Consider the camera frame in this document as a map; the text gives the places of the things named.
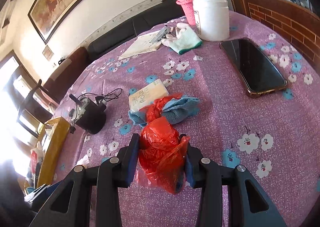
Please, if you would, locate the red plastic bag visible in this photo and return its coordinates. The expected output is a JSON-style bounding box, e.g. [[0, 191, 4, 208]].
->
[[138, 93, 190, 194]]

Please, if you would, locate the red white wipes pack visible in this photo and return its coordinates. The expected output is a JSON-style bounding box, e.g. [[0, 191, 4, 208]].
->
[[30, 141, 45, 174]]

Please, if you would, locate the yellow-rimmed cardboard tray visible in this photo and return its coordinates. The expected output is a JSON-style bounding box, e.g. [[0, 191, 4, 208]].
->
[[30, 117, 71, 188]]

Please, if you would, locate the purple floral tablecloth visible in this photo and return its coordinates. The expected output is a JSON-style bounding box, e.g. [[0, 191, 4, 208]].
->
[[53, 12, 319, 226]]

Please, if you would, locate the wooden chair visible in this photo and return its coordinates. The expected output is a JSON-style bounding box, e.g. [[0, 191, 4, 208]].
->
[[17, 79, 53, 124]]

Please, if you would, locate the dark red armchair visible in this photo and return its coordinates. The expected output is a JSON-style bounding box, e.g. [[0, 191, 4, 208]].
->
[[42, 47, 90, 104]]

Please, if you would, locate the light blue knitted cloth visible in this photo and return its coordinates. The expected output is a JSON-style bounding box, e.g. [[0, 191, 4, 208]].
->
[[129, 93, 200, 127]]

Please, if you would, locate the black smartphone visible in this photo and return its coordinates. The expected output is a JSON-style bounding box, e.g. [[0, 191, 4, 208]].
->
[[220, 38, 287, 98]]

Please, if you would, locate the blue yellow tissue packet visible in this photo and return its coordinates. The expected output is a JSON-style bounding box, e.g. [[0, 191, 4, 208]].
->
[[129, 79, 169, 112]]

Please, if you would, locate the white paper notebook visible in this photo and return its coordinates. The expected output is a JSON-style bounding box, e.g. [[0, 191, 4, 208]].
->
[[118, 30, 162, 61]]

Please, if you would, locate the white green work glove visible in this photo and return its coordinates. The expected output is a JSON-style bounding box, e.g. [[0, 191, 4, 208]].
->
[[161, 23, 202, 55]]

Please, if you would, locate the grey comb on notebook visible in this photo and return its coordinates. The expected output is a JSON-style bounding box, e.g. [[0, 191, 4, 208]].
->
[[150, 25, 171, 43]]

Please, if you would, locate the white plastic jar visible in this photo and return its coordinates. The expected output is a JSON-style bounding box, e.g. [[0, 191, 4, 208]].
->
[[193, 0, 229, 42]]

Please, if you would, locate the brown wooden cabinet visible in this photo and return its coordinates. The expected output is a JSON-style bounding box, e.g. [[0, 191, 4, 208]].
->
[[231, 0, 319, 72]]

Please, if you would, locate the black sofa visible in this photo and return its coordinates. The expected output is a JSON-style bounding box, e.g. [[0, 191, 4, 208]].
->
[[87, 0, 184, 62]]

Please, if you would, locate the black motor with wires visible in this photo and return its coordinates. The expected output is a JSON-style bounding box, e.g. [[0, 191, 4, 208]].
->
[[69, 88, 123, 134]]

